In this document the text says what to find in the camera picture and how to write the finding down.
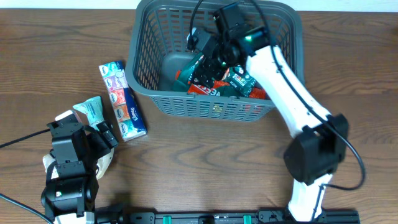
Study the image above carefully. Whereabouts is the beige plastic pouch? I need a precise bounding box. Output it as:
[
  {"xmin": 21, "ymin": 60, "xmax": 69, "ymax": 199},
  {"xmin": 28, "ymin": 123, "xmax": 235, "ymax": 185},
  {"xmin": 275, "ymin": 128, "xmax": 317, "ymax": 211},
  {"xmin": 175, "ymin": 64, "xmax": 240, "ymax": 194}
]
[{"xmin": 42, "ymin": 148, "xmax": 114, "ymax": 180}]

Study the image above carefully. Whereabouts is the teal wet wipes pack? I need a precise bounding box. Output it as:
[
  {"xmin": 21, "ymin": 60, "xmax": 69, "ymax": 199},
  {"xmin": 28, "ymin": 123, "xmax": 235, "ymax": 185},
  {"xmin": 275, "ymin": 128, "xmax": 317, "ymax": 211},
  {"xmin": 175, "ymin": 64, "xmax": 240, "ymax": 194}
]
[{"xmin": 73, "ymin": 96, "xmax": 104, "ymax": 130}]

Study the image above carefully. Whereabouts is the orange pasta packet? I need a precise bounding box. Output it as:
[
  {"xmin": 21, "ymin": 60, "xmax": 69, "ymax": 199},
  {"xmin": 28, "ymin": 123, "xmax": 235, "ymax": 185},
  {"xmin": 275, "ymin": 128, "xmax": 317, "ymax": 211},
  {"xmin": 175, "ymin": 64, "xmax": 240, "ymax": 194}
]
[{"xmin": 172, "ymin": 67, "xmax": 267, "ymax": 100}]

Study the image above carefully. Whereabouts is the green Nescafe coffee bag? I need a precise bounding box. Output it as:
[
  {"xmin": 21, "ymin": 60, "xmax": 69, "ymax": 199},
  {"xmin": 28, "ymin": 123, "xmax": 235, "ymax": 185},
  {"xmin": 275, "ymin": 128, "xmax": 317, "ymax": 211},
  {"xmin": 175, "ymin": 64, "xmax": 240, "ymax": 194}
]
[{"xmin": 172, "ymin": 53, "xmax": 266, "ymax": 100}]

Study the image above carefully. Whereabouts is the Kleenex tissue multipack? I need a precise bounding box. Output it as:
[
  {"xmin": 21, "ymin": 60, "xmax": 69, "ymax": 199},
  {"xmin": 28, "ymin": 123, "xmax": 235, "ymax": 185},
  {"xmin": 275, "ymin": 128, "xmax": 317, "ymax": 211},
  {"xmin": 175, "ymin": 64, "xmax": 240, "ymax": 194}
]
[{"xmin": 99, "ymin": 60, "xmax": 147, "ymax": 141}]

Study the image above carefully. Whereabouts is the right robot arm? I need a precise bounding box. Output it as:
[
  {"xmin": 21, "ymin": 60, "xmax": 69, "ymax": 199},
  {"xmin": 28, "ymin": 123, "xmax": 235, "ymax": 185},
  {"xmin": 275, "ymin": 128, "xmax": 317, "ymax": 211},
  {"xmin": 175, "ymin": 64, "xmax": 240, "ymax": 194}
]
[{"xmin": 187, "ymin": 2, "xmax": 349, "ymax": 222}]

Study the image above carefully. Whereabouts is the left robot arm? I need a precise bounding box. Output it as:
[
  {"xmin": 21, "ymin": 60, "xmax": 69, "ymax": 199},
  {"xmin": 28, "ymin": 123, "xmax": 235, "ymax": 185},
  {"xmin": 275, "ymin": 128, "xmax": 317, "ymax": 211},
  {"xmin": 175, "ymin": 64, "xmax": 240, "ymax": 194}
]
[{"xmin": 41, "ymin": 121, "xmax": 119, "ymax": 223}]

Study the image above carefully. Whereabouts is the grey plastic basket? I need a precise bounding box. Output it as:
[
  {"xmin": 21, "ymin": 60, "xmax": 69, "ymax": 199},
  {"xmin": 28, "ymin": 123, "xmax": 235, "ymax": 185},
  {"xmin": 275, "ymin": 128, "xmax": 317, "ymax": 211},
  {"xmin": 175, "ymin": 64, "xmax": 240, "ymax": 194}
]
[{"xmin": 125, "ymin": 0, "xmax": 305, "ymax": 121}]

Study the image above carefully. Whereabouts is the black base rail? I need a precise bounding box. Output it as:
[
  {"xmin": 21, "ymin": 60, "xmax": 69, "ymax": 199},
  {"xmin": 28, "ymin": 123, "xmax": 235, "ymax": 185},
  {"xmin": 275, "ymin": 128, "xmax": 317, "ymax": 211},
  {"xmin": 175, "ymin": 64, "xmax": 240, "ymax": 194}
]
[{"xmin": 128, "ymin": 208, "xmax": 361, "ymax": 224}]

